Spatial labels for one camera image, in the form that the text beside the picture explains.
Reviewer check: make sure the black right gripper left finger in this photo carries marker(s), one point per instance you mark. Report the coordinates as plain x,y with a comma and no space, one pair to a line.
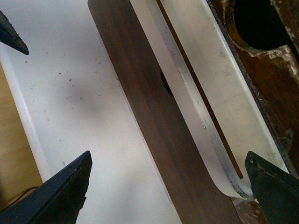
57,201

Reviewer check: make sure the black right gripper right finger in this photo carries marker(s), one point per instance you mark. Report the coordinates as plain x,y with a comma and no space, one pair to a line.
276,191

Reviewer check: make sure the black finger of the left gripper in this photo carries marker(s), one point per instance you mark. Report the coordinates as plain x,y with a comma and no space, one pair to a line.
9,36

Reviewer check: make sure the white drawer handle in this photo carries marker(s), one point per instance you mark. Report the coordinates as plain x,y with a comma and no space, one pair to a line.
209,88

